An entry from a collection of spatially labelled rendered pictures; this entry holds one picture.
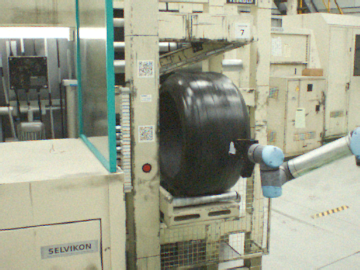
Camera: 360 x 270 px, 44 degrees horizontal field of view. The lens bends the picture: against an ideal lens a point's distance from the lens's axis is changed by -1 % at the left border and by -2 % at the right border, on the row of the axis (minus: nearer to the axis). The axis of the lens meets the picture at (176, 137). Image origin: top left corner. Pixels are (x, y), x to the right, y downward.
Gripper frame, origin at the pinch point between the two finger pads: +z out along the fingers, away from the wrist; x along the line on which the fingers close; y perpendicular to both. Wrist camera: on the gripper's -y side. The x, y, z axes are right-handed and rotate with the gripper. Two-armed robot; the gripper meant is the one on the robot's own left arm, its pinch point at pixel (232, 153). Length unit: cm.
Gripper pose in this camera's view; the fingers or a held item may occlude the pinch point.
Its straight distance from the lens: 196.5
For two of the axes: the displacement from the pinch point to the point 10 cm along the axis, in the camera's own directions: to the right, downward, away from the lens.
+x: -9.4, 0.6, -3.4
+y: -0.3, -10.0, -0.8
